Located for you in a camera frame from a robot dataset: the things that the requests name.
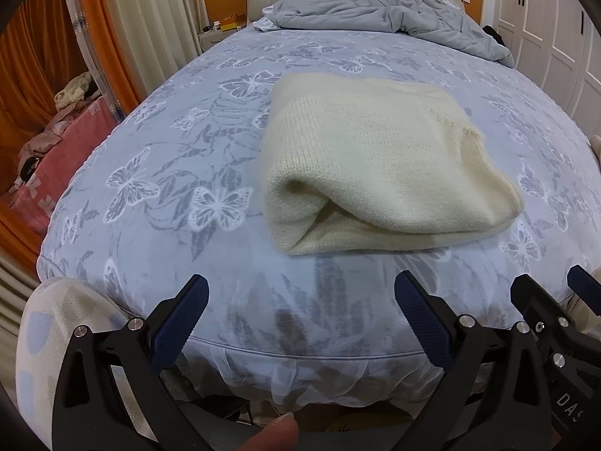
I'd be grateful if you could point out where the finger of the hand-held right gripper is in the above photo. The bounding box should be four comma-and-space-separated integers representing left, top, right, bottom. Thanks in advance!
511, 274, 587, 372
567, 265, 601, 334

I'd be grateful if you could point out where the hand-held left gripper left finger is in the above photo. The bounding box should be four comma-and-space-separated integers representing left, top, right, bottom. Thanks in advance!
51, 273, 210, 451

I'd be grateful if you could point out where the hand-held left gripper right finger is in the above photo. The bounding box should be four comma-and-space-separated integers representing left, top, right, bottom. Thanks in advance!
394, 271, 554, 451

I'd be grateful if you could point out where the cream knitted cardigan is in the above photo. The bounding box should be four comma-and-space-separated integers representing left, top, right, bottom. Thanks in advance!
262, 73, 525, 257

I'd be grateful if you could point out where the person's left hand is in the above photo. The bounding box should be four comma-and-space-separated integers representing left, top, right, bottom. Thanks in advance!
237, 413, 301, 451

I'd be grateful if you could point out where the person's dotted pajama leg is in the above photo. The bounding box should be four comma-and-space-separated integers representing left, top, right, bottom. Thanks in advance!
16, 277, 156, 451

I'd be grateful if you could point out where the white slatted panel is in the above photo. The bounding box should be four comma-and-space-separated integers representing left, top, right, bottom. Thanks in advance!
0, 258, 43, 316

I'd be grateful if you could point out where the bed with butterfly sheet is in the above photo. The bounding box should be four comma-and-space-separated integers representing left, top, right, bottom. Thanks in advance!
38, 23, 601, 409

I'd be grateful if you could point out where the pink blanket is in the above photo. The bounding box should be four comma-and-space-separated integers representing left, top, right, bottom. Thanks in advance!
7, 98, 118, 207

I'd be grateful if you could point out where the beige pink cloth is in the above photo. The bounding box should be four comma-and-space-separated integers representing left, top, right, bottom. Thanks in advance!
19, 108, 80, 157

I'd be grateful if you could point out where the cream cloth pile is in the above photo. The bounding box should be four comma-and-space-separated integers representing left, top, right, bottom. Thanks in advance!
54, 73, 101, 110

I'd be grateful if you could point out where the white panelled wardrobe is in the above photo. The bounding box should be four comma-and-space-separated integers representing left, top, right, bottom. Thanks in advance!
483, 0, 601, 127

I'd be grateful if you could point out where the white nightstand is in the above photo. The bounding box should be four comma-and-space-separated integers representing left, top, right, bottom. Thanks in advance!
196, 26, 245, 54

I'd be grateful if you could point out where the orange curtain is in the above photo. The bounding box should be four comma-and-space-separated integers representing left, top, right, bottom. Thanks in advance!
0, 0, 142, 268

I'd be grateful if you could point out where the cream curtain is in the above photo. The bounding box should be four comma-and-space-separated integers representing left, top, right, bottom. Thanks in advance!
106, 0, 207, 99

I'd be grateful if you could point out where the grey duvet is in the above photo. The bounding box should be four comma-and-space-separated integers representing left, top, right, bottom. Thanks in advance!
256, 0, 515, 69

